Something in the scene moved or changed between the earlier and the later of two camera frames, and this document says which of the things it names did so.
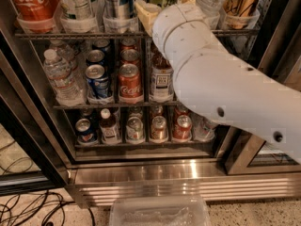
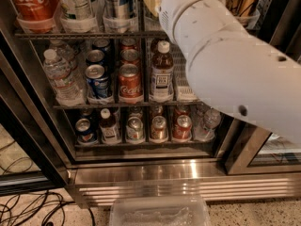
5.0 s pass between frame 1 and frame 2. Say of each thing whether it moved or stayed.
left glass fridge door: stayed
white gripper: moved
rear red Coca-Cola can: stayed
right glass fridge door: stayed
